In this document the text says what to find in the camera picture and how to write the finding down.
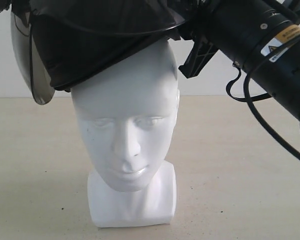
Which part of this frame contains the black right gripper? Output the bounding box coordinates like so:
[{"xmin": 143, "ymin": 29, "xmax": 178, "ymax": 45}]
[{"xmin": 177, "ymin": 0, "xmax": 228, "ymax": 79}]

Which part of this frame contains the black helmet with visor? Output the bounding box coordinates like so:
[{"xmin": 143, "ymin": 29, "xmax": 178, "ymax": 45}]
[{"xmin": 10, "ymin": 0, "xmax": 199, "ymax": 105}]

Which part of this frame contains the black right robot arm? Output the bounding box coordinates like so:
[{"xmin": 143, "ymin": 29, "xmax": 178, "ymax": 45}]
[{"xmin": 179, "ymin": 0, "xmax": 300, "ymax": 123}]

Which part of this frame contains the white mannequin head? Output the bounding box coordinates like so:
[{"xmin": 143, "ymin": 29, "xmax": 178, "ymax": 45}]
[{"xmin": 71, "ymin": 39, "xmax": 180, "ymax": 228}]

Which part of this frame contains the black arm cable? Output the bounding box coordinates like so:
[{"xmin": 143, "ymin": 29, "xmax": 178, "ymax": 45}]
[{"xmin": 226, "ymin": 24, "xmax": 300, "ymax": 168}]

